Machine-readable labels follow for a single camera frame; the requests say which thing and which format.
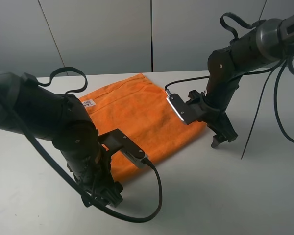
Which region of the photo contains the left camera cable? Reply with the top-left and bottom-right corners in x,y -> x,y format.
0,93 -> 162,223

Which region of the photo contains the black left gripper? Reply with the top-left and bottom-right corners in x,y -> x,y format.
66,145 -> 123,207

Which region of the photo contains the white towel label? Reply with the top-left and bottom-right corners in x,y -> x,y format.
82,99 -> 96,108

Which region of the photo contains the thick black looping cable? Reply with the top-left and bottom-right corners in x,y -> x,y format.
274,55 -> 294,147

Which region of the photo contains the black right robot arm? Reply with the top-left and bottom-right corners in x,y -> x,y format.
187,15 -> 294,148

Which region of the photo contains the orange towel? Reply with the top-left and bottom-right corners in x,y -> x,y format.
77,73 -> 207,185

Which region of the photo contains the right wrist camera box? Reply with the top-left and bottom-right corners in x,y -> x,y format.
167,94 -> 197,125

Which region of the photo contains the thin black hanging cable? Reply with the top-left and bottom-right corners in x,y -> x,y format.
240,58 -> 286,160

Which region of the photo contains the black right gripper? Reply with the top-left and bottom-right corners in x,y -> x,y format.
188,90 -> 237,148

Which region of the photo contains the right camera cable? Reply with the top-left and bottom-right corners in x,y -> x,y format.
164,75 -> 211,96

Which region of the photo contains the camera cable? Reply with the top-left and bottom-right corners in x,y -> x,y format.
0,93 -> 162,223
164,75 -> 211,96

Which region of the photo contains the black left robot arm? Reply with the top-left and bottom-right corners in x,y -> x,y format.
0,72 -> 123,206

